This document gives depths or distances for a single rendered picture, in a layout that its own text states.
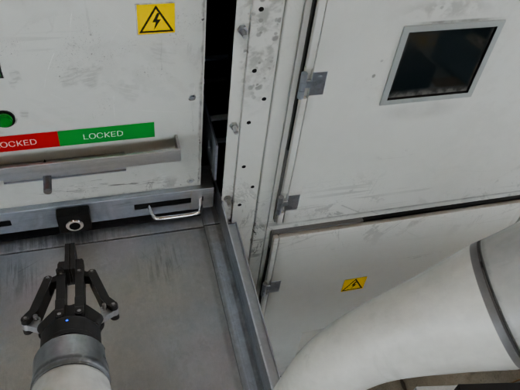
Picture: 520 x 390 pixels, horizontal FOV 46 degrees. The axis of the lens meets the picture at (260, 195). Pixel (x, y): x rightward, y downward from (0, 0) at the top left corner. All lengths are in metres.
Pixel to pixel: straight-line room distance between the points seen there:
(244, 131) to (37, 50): 0.36
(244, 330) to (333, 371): 0.59
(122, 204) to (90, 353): 0.48
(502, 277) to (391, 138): 0.73
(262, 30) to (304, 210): 0.44
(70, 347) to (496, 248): 0.50
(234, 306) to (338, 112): 0.39
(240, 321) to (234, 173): 0.27
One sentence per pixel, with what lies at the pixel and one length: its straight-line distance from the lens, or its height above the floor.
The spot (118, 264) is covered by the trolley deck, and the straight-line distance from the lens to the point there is 1.19.
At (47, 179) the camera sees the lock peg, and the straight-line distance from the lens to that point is 1.10.
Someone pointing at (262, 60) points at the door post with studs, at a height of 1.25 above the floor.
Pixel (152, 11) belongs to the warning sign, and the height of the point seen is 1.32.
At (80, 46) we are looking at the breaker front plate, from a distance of 0.96.
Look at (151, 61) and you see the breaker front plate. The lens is 0.99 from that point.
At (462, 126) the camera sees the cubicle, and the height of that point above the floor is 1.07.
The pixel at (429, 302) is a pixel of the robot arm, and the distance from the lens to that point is 0.48.
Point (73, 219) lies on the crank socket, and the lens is 1.18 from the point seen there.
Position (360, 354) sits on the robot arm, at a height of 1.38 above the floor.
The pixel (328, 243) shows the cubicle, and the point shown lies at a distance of 1.37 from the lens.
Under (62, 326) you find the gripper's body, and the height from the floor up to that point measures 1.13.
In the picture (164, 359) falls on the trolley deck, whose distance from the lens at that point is 1.09.
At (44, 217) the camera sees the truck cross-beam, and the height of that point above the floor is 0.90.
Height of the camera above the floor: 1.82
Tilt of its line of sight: 49 degrees down
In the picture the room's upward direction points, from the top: 8 degrees clockwise
